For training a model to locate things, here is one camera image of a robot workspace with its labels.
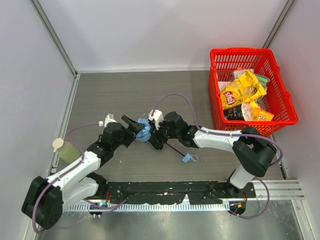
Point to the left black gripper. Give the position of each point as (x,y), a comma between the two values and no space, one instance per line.
(127,133)

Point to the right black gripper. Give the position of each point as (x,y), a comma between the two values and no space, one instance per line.
(155,135)

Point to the light blue folding umbrella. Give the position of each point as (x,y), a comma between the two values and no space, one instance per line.
(146,135)

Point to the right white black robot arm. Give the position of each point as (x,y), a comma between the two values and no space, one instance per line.
(254,152)

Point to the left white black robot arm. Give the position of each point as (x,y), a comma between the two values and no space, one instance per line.
(47,198)

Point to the black snack bag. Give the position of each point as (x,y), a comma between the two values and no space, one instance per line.
(234,113)

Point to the green bottle beige cap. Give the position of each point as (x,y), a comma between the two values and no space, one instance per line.
(66,150)

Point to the white red snack packet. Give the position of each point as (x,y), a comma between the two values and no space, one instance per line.
(222,85)

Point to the red plastic shopping basket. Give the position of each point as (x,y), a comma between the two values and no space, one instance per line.
(278,100)

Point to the yellow Lays chip bag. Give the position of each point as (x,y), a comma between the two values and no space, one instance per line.
(244,89)

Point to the yellow orange snack bag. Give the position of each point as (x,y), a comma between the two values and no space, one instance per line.
(252,112)

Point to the green snack packet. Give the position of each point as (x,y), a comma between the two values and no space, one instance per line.
(264,80)

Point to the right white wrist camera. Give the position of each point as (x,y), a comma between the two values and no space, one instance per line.
(156,117)

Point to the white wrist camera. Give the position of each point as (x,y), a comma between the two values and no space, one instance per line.
(108,119)
(156,117)

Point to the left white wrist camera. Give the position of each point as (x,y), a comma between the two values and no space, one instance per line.
(108,119)

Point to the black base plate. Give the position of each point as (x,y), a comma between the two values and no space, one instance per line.
(173,192)

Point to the aluminium front rail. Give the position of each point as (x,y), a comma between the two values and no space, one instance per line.
(185,206)

